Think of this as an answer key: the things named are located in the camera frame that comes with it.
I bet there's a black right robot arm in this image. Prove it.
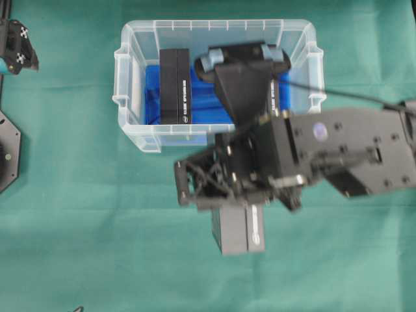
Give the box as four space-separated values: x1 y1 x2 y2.
174 101 415 212

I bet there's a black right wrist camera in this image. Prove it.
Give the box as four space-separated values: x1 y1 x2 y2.
194 41 291 127

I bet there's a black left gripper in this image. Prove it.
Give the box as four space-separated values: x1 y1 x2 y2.
3 19 39 75

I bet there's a black aluminium frame rail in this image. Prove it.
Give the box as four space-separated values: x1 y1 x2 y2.
0 0 10 98

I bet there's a black camera box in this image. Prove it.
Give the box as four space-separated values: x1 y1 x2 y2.
211 205 265 256
266 79 287 116
159 49 192 125

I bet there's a blue cloth liner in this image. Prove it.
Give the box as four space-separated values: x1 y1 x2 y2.
144 64 291 126

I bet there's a clear plastic storage case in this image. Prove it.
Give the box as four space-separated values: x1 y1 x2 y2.
112 19 326 153

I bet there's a black cable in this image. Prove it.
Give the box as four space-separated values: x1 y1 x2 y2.
285 79 416 114

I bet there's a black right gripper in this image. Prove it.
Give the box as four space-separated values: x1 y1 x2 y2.
174 123 309 212

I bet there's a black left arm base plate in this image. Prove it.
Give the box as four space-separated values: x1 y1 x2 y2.
0 112 21 192

